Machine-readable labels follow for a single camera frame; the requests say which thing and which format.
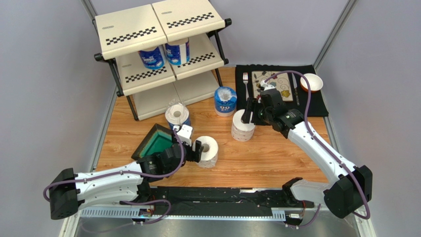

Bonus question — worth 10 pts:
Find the purple cable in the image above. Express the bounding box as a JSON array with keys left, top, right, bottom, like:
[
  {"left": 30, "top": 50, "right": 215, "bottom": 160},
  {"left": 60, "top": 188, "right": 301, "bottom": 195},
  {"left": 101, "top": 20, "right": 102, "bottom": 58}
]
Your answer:
[
  {"left": 263, "top": 70, "right": 372, "bottom": 230},
  {"left": 42, "top": 126, "right": 186, "bottom": 228}
]

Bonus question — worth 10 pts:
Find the white and orange bowl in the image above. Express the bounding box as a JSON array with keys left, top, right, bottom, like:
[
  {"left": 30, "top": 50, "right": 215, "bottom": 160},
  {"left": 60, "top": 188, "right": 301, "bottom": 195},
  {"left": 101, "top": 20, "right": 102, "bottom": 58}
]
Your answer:
[{"left": 300, "top": 73, "right": 324, "bottom": 93}]

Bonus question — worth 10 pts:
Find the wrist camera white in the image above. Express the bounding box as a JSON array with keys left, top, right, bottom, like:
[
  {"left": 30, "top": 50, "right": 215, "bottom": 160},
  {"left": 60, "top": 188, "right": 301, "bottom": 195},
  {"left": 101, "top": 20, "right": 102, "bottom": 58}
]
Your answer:
[
  {"left": 173, "top": 124, "right": 194, "bottom": 146},
  {"left": 259, "top": 80, "right": 276, "bottom": 92}
]

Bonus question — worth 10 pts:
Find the blue cartoon-face roll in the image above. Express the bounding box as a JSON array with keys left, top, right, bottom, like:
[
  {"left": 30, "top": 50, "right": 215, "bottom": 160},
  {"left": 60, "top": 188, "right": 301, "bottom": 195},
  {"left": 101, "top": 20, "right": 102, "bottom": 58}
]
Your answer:
[{"left": 214, "top": 86, "right": 237, "bottom": 117}]

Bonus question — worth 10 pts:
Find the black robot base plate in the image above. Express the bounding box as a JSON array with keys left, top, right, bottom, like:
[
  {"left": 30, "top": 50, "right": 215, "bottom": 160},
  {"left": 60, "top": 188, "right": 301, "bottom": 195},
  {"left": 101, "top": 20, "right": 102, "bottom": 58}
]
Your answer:
[{"left": 134, "top": 187, "right": 315, "bottom": 217}]

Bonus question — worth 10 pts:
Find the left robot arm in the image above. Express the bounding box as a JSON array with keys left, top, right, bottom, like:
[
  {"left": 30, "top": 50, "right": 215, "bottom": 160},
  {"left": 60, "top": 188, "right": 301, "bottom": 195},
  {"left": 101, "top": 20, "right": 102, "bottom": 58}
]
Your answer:
[{"left": 43, "top": 140, "right": 203, "bottom": 220}]

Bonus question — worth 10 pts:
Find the black cloth placemat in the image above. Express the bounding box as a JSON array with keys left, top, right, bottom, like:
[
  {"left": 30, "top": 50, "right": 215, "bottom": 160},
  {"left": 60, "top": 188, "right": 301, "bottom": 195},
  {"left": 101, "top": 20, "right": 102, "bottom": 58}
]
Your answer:
[{"left": 235, "top": 64, "right": 329, "bottom": 117}]

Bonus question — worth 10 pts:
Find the green square plate black rim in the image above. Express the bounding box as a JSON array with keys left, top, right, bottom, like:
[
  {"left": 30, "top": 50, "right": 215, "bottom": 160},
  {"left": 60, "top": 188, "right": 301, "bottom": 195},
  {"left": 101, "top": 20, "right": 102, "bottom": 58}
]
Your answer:
[{"left": 131, "top": 123, "right": 173, "bottom": 160}]

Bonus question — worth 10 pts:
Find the square floral plate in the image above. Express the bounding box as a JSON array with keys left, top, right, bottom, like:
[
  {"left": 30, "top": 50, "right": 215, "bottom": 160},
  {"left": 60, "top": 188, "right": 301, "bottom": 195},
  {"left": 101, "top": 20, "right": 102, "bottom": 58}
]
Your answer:
[{"left": 252, "top": 71, "right": 294, "bottom": 102}]

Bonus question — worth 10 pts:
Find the cream checkered three-tier shelf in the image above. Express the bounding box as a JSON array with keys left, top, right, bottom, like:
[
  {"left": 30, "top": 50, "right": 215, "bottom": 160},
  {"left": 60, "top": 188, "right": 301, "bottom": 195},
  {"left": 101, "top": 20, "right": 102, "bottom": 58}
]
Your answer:
[{"left": 93, "top": 0, "right": 232, "bottom": 120}]

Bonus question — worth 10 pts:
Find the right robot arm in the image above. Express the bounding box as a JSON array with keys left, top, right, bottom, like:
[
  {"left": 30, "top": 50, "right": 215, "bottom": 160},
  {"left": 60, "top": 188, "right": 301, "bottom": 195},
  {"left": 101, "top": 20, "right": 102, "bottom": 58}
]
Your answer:
[{"left": 241, "top": 88, "right": 373, "bottom": 219}]

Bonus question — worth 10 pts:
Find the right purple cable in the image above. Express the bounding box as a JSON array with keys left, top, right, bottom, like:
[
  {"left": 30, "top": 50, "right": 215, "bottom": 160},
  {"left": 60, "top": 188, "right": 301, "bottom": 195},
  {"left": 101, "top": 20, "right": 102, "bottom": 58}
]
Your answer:
[{"left": 263, "top": 70, "right": 372, "bottom": 230}]

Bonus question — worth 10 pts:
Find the silver table knife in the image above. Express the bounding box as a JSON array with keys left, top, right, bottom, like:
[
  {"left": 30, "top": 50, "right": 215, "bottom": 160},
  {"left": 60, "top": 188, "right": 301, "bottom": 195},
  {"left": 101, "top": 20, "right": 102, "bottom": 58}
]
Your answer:
[{"left": 291, "top": 73, "right": 300, "bottom": 106}]

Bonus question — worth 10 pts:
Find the plastic-wrapped roll blue label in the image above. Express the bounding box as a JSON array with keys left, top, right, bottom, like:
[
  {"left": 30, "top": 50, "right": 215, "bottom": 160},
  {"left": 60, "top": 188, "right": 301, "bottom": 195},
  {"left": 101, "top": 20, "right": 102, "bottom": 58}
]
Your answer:
[{"left": 165, "top": 99, "right": 191, "bottom": 129}]

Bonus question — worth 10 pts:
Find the aluminium frame rail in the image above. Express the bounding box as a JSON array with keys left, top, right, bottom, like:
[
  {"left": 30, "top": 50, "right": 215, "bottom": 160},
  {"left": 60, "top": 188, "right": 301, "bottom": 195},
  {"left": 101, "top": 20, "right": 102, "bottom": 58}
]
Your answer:
[{"left": 61, "top": 187, "right": 376, "bottom": 237}]

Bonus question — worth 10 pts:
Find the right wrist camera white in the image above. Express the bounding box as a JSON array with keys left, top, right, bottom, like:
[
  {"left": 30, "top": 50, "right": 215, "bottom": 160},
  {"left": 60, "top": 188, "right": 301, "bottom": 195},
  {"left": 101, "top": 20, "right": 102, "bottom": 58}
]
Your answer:
[{"left": 259, "top": 80, "right": 276, "bottom": 92}]

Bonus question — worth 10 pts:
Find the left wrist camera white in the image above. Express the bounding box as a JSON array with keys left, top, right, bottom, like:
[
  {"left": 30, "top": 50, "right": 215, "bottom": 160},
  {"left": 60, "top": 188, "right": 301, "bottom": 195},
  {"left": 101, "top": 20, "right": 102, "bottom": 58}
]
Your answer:
[{"left": 173, "top": 124, "right": 194, "bottom": 146}]

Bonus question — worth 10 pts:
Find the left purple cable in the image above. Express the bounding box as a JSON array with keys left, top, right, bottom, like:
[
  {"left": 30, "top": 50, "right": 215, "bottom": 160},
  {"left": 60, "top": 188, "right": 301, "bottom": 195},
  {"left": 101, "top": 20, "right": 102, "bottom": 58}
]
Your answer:
[{"left": 42, "top": 126, "right": 186, "bottom": 228}]

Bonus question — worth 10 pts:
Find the white red-floral paper roll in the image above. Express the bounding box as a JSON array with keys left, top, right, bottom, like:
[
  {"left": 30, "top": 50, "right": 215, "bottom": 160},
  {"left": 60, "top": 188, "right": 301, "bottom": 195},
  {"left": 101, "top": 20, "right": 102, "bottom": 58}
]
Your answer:
[{"left": 231, "top": 109, "right": 256, "bottom": 142}]

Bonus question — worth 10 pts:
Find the silver fork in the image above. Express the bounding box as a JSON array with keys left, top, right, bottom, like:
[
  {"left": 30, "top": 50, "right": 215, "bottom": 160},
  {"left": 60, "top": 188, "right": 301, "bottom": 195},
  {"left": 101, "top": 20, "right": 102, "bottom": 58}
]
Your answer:
[{"left": 243, "top": 72, "right": 249, "bottom": 102}]

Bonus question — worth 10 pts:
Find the dark blue roll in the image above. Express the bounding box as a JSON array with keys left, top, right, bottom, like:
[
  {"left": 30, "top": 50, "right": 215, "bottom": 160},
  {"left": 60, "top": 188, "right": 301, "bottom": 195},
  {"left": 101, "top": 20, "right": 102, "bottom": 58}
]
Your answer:
[
  {"left": 138, "top": 45, "right": 166, "bottom": 70},
  {"left": 164, "top": 38, "right": 190, "bottom": 66}
]

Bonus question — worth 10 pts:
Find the white floral paper roll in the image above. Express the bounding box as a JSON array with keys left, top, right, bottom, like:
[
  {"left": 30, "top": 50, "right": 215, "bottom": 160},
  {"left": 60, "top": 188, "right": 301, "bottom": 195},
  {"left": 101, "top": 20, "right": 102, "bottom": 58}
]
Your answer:
[{"left": 195, "top": 136, "right": 219, "bottom": 168}]

